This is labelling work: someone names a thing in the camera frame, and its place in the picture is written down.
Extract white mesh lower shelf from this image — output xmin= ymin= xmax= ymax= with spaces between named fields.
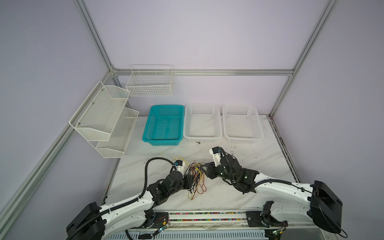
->
xmin=96 ymin=108 xmax=139 ymax=159

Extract white mesh upper shelf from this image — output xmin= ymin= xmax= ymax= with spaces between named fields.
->
xmin=69 ymin=84 xmax=130 ymax=142

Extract aluminium frame profiles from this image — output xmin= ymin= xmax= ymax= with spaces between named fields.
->
xmin=0 ymin=0 xmax=340 ymax=240

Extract white wire wall basket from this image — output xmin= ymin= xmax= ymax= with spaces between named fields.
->
xmin=126 ymin=65 xmax=174 ymax=97

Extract cable bundle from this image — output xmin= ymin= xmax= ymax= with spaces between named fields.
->
xmin=172 ymin=155 xmax=208 ymax=201

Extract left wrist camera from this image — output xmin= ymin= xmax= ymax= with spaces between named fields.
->
xmin=174 ymin=160 xmax=186 ymax=174

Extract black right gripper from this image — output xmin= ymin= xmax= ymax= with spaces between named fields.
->
xmin=198 ymin=160 xmax=235 ymax=183

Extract white mesh shelf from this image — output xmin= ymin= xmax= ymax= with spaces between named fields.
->
xmin=96 ymin=108 xmax=139 ymax=159
xmin=69 ymin=84 xmax=130 ymax=142

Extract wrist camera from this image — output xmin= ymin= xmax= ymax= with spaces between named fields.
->
xmin=209 ymin=147 xmax=222 ymax=167
xmin=174 ymin=160 xmax=186 ymax=174

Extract white plastic basket middle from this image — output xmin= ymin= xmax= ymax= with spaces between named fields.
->
xmin=183 ymin=103 xmax=223 ymax=143

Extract white plastic basket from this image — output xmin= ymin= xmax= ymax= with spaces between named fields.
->
xmin=183 ymin=103 xmax=223 ymax=143
xmin=222 ymin=104 xmax=264 ymax=144

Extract front rail with cables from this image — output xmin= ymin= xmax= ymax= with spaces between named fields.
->
xmin=110 ymin=211 xmax=336 ymax=240

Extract teal plastic basket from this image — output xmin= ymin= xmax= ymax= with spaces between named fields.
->
xmin=142 ymin=105 xmax=185 ymax=146

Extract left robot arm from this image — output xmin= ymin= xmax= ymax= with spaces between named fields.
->
xmin=66 ymin=157 xmax=194 ymax=240

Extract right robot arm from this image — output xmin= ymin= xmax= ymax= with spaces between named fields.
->
xmin=202 ymin=156 xmax=348 ymax=239

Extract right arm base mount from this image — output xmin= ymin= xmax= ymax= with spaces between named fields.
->
xmin=246 ymin=201 xmax=288 ymax=228

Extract white plastic basket right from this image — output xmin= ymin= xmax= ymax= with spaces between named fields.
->
xmin=222 ymin=104 xmax=264 ymax=144

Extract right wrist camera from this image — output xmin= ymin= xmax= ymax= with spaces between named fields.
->
xmin=209 ymin=147 xmax=222 ymax=167

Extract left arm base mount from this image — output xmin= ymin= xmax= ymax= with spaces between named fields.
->
xmin=142 ymin=209 xmax=169 ymax=229

